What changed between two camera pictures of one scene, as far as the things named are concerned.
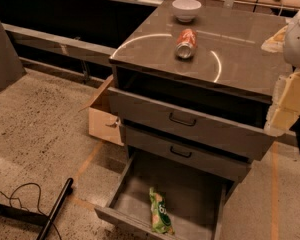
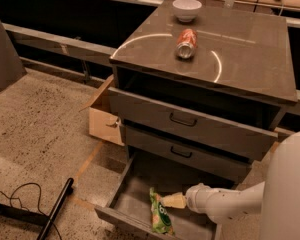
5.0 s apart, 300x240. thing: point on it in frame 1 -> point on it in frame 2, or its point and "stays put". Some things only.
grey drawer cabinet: x=209 y=111 stays put
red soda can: x=186 y=43 stays put
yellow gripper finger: x=290 y=99 -> x=200 y=198
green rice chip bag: x=161 y=222 stays put
